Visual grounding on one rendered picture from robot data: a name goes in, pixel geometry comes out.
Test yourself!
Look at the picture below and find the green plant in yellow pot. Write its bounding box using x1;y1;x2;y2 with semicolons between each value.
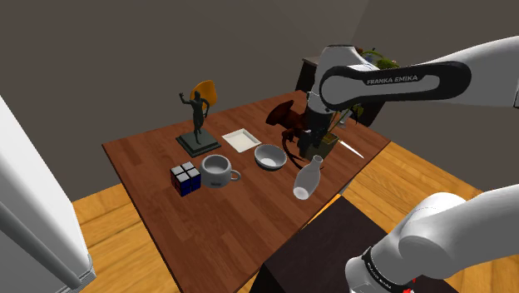
305;48;401;161

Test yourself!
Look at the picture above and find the red-brown dragon figure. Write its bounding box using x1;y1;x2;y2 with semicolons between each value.
265;100;310;170

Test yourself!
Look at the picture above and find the white vase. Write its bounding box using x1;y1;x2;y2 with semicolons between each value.
292;154;324;201

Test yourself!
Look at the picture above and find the white bowl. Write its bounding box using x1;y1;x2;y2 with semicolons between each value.
254;143;288;171

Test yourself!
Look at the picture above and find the white knife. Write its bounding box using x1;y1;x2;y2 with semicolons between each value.
338;139;365;160

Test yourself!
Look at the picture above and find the white square plate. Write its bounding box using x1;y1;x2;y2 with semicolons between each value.
221;127;263;154

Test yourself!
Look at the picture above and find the white mug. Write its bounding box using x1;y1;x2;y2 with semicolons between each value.
200;154;242;189

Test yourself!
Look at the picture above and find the dark figure statue on base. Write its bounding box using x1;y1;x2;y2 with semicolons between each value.
175;91;222;158

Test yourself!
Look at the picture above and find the wooden table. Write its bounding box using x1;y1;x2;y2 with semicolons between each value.
101;90;392;293

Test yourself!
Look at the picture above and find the colourful puzzle cube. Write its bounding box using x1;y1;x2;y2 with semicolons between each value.
170;161;202;197

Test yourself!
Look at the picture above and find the white refrigerator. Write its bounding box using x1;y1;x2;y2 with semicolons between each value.
0;95;97;293

